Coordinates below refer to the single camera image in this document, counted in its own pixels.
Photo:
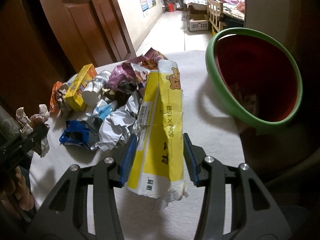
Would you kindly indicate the crumpled tissue paper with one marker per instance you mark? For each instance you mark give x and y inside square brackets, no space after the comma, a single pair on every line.
[33,123]

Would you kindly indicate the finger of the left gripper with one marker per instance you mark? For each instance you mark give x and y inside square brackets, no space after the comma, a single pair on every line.
[18,148]

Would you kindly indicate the red bucket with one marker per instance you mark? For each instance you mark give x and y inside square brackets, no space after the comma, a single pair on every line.
[171,7]

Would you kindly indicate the white floral paper cup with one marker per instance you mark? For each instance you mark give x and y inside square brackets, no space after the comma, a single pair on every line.
[92,93]

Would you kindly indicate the bed with pink bedding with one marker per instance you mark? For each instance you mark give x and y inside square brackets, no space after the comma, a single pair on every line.
[232,8]

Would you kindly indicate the grey plastic bag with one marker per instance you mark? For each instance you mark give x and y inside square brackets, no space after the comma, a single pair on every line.
[119,124]

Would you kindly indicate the purple snack bag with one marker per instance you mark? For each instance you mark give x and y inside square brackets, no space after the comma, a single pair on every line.
[131,76]

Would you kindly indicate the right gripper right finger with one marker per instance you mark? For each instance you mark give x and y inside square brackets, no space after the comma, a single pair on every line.
[236,204]

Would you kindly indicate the long yellow bear box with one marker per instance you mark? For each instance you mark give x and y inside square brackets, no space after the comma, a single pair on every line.
[158,169]

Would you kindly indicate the wooden chair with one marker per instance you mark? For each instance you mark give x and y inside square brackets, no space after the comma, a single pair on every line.
[215,14]

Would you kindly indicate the light blue white wrapper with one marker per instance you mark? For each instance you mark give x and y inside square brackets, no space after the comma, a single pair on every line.
[102,109]

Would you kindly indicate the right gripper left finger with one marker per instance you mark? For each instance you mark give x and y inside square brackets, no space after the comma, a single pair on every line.
[82,204]

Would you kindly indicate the yellow snack box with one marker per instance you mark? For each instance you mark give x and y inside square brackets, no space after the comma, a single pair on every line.
[73,96]

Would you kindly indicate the person left hand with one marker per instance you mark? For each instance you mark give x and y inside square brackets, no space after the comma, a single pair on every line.
[15,193]

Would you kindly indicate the dark cabinet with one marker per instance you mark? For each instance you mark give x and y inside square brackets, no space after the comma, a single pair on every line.
[293,23]

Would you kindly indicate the red bin green rim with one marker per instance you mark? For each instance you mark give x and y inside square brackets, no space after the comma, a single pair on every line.
[255,77]

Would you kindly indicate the blue snack wrapper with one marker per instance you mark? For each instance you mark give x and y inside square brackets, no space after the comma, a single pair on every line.
[80,133]

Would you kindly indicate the white storage crate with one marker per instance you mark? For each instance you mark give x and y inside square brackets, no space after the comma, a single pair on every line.
[197,22]

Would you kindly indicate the orange snack wrapper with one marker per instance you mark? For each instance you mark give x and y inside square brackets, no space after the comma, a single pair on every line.
[55,99]

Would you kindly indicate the brown wooden door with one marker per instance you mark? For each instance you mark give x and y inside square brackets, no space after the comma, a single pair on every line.
[89,31]

